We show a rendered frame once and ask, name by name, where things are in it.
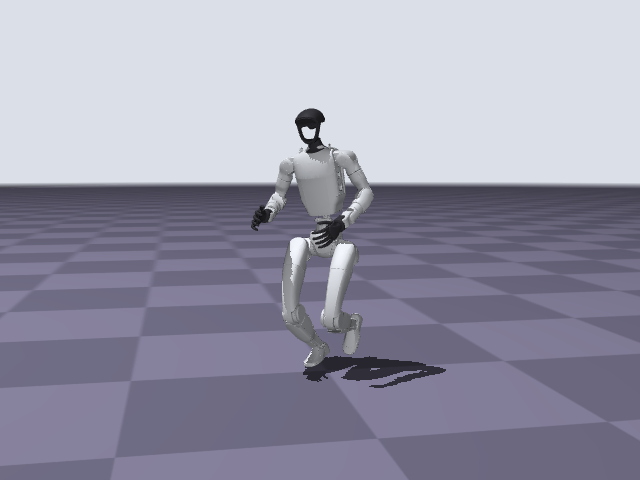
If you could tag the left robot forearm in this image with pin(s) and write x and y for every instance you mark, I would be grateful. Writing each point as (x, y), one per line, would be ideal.
(358, 207)

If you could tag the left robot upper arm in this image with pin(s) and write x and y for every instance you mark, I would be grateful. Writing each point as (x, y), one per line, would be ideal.
(348, 160)

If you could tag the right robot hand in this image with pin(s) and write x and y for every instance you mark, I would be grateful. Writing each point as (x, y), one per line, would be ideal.
(261, 215)

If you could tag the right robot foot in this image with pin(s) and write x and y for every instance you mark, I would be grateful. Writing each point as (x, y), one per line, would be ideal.
(316, 355)

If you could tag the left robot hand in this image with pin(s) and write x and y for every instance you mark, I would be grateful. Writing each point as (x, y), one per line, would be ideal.
(332, 231)

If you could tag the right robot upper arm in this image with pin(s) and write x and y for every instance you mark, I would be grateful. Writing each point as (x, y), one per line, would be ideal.
(284, 179)

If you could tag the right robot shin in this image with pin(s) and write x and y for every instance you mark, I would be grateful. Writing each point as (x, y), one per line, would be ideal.
(305, 332)

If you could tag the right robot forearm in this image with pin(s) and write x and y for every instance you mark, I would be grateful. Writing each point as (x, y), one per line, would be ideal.
(274, 206)

